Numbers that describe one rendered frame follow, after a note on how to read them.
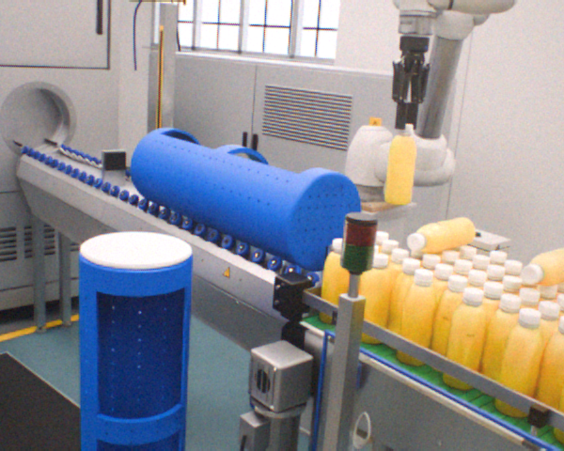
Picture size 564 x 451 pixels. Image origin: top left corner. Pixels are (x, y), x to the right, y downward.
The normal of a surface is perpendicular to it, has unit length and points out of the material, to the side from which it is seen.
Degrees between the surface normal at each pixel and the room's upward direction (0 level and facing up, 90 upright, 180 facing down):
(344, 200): 90
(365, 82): 90
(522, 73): 90
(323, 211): 90
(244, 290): 70
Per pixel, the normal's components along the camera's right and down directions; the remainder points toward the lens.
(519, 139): -0.68, 0.14
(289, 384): 0.64, 0.25
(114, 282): -0.19, 0.25
